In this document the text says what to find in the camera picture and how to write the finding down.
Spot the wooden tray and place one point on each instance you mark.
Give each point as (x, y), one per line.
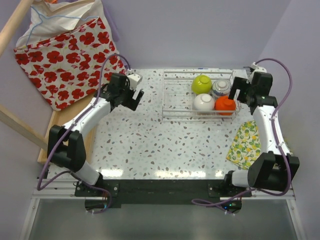
(68, 113)

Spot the aluminium rail frame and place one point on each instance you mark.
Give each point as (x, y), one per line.
(169, 156)

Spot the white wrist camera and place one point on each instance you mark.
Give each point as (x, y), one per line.
(252, 69)
(134, 80)

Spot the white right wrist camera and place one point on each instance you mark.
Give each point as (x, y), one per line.
(252, 69)

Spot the lemon print cloth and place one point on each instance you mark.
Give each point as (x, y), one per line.
(246, 147)

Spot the lime green bowl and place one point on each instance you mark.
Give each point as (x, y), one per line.
(201, 84)

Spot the red poppy print bag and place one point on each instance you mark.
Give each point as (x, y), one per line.
(68, 67)

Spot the blue white ceramic bowl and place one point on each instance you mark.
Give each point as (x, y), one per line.
(221, 88)

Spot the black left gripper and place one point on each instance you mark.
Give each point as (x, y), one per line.
(130, 98)

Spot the white cloth bag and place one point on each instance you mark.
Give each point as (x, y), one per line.
(60, 17)

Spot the white wire dish rack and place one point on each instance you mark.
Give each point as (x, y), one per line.
(178, 97)

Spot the wooden beam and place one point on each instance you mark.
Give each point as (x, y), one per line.
(12, 121)

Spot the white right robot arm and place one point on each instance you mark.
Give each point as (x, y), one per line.
(274, 169)

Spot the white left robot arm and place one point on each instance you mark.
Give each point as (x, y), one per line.
(66, 147)

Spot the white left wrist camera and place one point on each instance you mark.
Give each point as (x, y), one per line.
(134, 80)

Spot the white plastic bowl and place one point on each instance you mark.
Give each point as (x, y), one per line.
(203, 102)

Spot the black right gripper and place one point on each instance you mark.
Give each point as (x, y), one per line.
(238, 82)

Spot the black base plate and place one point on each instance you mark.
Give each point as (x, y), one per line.
(114, 193)

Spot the red orange plastic bowl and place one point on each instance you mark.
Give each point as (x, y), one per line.
(225, 106)

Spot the wooden pole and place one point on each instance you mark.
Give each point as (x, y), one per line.
(12, 24)

